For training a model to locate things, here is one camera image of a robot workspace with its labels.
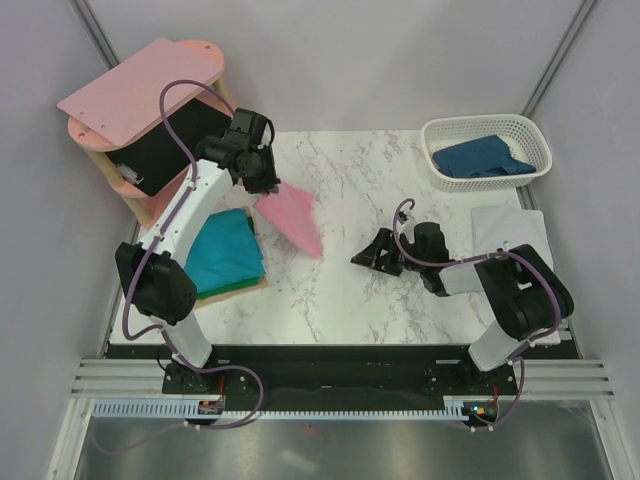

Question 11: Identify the blue t-shirt in basket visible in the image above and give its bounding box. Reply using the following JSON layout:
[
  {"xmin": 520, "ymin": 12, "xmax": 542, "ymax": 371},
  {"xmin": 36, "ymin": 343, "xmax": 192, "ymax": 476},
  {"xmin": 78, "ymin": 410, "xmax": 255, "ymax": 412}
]
[{"xmin": 432, "ymin": 135, "xmax": 536, "ymax": 179}]

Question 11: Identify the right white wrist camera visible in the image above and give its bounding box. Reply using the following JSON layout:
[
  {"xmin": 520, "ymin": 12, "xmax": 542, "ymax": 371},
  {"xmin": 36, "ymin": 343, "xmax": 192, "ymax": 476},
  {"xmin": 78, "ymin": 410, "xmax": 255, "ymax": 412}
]
[{"xmin": 397, "ymin": 211, "xmax": 416, "ymax": 225}]

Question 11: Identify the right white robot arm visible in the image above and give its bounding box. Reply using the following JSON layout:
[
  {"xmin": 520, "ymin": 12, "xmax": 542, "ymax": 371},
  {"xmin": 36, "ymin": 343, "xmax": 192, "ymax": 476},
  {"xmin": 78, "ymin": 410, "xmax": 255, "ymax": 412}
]
[{"xmin": 351, "ymin": 222, "xmax": 575, "ymax": 394}]

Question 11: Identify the pink t-shirt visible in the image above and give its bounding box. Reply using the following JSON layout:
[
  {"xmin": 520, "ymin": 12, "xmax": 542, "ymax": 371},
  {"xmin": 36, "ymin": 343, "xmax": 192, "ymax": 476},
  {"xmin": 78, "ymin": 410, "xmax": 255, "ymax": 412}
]
[{"xmin": 254, "ymin": 182, "xmax": 322, "ymax": 258}]

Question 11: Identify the black tablet on shelf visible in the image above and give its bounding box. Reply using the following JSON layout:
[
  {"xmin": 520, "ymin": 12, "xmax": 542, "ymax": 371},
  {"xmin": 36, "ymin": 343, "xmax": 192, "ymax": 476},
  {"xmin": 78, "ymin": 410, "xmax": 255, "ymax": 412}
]
[{"xmin": 106, "ymin": 99, "xmax": 231, "ymax": 196}]

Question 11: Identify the white folded cloth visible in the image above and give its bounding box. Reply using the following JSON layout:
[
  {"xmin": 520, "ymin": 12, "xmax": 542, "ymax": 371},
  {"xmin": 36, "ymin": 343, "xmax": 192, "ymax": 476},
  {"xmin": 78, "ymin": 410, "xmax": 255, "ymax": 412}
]
[{"xmin": 471, "ymin": 204, "xmax": 564, "ymax": 346}]

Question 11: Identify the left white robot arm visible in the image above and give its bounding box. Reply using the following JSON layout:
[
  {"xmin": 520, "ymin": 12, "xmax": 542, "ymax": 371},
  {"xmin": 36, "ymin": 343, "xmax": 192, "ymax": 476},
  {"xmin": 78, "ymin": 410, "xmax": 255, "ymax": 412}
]
[{"xmin": 115, "ymin": 109, "xmax": 280, "ymax": 393}]

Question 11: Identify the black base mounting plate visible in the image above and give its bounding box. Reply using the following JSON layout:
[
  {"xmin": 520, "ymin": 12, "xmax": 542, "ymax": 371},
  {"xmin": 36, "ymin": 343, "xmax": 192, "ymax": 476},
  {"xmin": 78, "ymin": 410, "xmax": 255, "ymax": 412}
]
[{"xmin": 107, "ymin": 343, "xmax": 581, "ymax": 412}]

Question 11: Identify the teal folded t-shirt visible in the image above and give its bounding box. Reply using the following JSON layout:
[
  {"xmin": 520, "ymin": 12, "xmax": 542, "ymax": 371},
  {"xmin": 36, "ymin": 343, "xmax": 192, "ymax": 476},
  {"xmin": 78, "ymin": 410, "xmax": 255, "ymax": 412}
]
[{"xmin": 183, "ymin": 208, "xmax": 266, "ymax": 294}]

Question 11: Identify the white perforated plastic basket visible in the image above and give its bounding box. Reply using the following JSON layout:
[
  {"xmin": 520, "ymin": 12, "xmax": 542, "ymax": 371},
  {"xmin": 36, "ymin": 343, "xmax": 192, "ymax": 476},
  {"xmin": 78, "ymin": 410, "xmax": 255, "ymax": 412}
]
[{"xmin": 420, "ymin": 114, "xmax": 553, "ymax": 193}]

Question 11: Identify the white slotted cable duct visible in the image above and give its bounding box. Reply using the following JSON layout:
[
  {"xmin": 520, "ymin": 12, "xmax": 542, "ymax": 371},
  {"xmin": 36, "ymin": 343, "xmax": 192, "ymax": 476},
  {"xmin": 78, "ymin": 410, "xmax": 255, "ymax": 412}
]
[{"xmin": 92, "ymin": 398, "xmax": 469, "ymax": 421}]

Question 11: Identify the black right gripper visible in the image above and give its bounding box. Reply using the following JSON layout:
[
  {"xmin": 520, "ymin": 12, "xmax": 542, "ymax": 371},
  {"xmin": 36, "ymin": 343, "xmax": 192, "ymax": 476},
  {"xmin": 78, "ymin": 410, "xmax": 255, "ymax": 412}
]
[{"xmin": 350, "ymin": 228, "xmax": 426, "ymax": 277}]

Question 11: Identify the pink tiered shelf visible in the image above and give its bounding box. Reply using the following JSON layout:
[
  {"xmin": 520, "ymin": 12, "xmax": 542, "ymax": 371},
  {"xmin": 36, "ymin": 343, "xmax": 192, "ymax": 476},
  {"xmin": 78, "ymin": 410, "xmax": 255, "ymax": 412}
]
[{"xmin": 57, "ymin": 38, "xmax": 233, "ymax": 227}]

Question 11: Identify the green folded t-shirt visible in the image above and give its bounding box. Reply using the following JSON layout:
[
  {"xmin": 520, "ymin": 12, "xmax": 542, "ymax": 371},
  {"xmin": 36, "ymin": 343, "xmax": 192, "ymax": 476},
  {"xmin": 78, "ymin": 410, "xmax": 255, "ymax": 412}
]
[{"xmin": 197, "ymin": 214, "xmax": 269, "ymax": 300}]

